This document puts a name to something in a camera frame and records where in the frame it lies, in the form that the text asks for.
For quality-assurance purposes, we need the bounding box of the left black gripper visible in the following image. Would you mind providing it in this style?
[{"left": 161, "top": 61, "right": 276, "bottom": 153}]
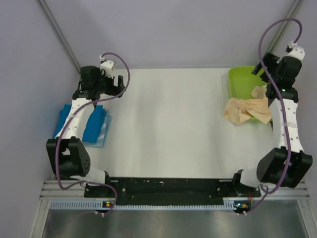
[{"left": 94, "top": 68, "right": 125, "bottom": 98}]

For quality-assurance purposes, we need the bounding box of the beige t shirt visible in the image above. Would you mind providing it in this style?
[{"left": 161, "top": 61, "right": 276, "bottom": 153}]
[{"left": 223, "top": 85, "right": 272, "bottom": 125}]

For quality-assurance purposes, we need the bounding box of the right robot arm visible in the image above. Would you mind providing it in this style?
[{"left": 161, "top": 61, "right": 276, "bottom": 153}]
[{"left": 231, "top": 49, "right": 313, "bottom": 196}]

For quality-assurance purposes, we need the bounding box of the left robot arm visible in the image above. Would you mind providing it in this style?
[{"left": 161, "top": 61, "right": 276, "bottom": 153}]
[{"left": 46, "top": 60, "right": 126, "bottom": 197}]

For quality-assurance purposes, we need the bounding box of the green plastic bin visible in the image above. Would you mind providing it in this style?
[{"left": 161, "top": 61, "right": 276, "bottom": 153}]
[{"left": 228, "top": 66, "right": 267, "bottom": 121}]

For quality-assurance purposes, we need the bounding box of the folded blue t shirt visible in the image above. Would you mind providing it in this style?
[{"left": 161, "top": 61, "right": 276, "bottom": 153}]
[{"left": 53, "top": 104, "right": 106, "bottom": 143}]

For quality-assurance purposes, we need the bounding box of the folded light blue striped shirt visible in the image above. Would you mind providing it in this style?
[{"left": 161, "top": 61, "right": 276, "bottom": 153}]
[{"left": 83, "top": 109, "right": 112, "bottom": 148}]

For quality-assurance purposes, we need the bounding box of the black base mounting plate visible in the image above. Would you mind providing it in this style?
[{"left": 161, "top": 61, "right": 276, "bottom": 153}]
[{"left": 84, "top": 176, "right": 262, "bottom": 205}]

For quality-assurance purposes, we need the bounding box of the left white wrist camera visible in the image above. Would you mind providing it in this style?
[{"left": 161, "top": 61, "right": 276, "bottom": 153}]
[{"left": 100, "top": 56, "right": 116, "bottom": 74}]

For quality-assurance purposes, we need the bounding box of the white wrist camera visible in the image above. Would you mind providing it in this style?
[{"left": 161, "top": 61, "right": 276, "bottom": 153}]
[
  {"left": 100, "top": 56, "right": 116, "bottom": 74},
  {"left": 286, "top": 42, "right": 305, "bottom": 61}
]

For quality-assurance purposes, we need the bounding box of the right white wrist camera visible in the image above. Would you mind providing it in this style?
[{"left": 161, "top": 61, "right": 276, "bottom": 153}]
[{"left": 286, "top": 42, "right": 305, "bottom": 61}]

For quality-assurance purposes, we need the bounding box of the aluminium frame rail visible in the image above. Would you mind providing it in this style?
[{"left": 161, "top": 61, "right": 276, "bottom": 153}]
[{"left": 40, "top": 180, "right": 310, "bottom": 200}]

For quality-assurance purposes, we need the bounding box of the grey slotted cable duct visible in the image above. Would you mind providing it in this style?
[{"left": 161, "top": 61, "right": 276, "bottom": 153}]
[{"left": 50, "top": 200, "right": 250, "bottom": 210}]

